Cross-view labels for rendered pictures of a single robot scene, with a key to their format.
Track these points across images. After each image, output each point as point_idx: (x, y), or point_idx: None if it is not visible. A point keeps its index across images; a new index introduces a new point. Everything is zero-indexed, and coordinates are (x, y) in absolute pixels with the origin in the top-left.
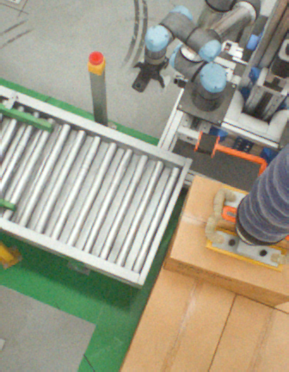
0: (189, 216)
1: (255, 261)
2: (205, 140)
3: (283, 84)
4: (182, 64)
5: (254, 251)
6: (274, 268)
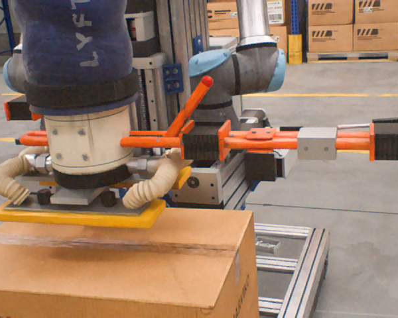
0: None
1: (92, 215)
2: (22, 98)
3: (142, 32)
4: (14, 63)
5: (86, 194)
6: (133, 217)
